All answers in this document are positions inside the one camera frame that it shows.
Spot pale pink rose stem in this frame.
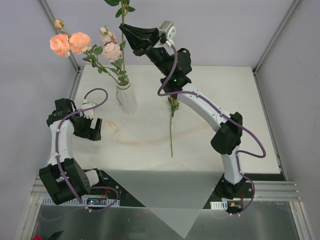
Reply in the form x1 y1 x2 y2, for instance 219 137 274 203
99 25 130 86

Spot peach rose stem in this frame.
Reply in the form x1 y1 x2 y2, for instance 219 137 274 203
64 23 116 81
104 0 136 82

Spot pink flowers with green leaves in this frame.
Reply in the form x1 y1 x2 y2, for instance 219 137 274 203
168 96 180 157

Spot white wrapping paper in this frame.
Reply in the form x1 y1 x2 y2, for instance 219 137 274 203
91 117 235 240

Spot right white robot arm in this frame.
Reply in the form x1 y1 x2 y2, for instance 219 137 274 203
119 21 243 198

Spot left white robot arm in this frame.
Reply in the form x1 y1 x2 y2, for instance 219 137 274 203
39 98 106 205

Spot white ribbed ceramic vase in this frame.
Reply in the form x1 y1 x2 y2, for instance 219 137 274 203
116 78 138 115

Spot black object at bottom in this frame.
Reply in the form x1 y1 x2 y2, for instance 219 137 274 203
48 230 64 240

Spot red object at bottom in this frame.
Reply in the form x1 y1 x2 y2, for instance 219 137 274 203
31 235 44 240

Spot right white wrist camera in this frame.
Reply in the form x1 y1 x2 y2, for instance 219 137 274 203
158 20 177 48

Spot left aluminium frame post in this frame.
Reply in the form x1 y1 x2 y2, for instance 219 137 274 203
38 0 85 74

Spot aluminium frame post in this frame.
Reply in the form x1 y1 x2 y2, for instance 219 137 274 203
252 0 303 75
38 0 85 74

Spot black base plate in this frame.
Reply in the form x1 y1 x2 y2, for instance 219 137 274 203
101 170 285 210

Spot left white cable duct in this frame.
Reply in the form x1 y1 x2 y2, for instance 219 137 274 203
41 196 121 208

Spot white cable duct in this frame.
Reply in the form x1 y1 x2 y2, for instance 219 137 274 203
41 196 121 208
210 200 228 211

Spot right aluminium frame post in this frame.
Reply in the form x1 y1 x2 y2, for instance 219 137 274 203
252 0 303 75

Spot right white cable duct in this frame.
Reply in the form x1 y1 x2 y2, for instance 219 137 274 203
210 200 228 211

